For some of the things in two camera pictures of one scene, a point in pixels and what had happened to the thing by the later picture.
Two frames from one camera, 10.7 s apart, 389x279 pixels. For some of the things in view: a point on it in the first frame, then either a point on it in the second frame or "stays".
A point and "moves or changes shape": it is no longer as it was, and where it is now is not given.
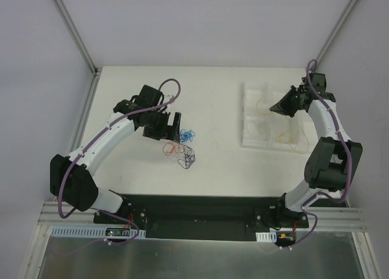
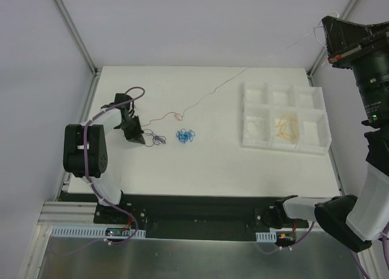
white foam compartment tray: x=261 y=127 stays
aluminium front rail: x=54 y=214 stays
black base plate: x=231 y=217 stays
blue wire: x=185 y=135 stays
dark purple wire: x=189 y=158 moves or changes shape
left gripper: x=166 y=127 to x=134 y=129
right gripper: x=292 y=101 to x=351 y=52
